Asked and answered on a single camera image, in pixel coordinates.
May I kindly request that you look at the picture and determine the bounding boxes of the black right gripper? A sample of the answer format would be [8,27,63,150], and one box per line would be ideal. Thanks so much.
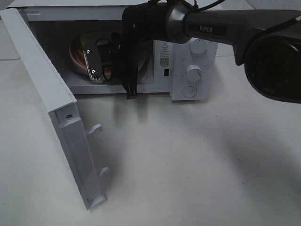
[111,2,172,100]

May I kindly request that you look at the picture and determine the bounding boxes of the round white door release button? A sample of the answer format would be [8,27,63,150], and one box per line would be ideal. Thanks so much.
[182,86,197,97]

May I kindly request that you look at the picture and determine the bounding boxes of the pink round plate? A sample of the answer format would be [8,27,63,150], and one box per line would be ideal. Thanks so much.
[69,32,145,82]

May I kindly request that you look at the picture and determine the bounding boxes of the white microwave door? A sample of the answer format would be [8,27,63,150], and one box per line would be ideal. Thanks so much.
[0,8,110,210]

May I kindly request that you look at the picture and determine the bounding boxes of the toast sandwich with filling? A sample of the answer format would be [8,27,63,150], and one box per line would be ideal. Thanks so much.
[79,34,111,46]

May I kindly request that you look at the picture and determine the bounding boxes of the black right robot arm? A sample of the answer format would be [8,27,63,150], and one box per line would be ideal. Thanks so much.
[111,0,301,103]

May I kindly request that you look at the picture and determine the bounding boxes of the white warning label sticker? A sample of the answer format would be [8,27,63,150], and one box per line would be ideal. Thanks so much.
[158,42,170,68]

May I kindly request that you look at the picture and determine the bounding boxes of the white microwave oven body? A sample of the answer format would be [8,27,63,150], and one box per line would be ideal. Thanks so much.
[6,0,218,101]

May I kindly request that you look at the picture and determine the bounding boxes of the lower white timer knob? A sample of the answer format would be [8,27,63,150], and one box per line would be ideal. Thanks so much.
[185,65,202,82]

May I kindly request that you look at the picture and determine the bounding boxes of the upper white power knob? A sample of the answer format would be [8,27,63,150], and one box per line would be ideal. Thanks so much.
[189,38,207,54]

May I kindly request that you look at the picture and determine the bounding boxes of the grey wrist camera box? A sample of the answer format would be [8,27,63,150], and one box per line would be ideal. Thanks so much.
[83,41,103,83]

